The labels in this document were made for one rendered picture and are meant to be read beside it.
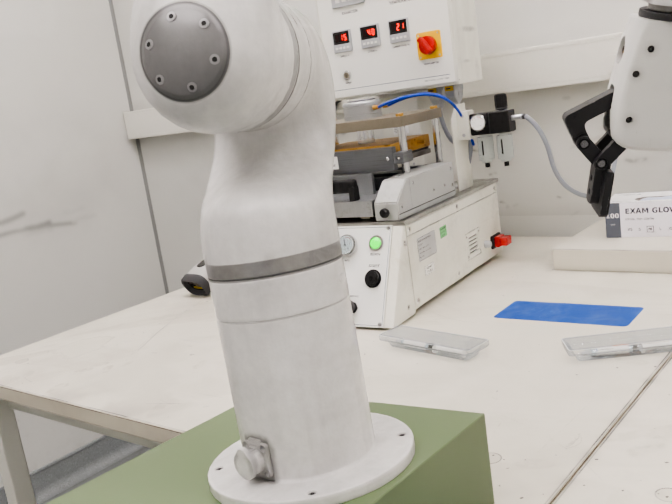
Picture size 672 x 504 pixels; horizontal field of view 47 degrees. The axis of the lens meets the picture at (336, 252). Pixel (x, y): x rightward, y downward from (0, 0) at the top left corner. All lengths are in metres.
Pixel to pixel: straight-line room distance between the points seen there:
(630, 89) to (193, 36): 0.33
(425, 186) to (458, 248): 0.18
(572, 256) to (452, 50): 0.49
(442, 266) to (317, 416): 0.90
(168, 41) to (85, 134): 2.26
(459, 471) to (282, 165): 0.32
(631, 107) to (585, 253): 0.99
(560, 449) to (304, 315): 0.39
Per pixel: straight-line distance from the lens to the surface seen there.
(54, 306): 2.75
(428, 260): 1.46
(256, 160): 0.68
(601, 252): 1.60
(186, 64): 0.57
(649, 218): 1.67
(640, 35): 0.63
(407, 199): 1.41
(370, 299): 1.38
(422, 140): 1.58
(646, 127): 0.64
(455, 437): 0.73
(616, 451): 0.91
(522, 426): 0.97
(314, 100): 0.70
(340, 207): 1.44
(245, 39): 0.57
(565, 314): 1.36
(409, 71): 1.69
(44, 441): 2.81
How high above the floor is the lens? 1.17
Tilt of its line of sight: 12 degrees down
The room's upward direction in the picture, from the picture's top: 8 degrees counter-clockwise
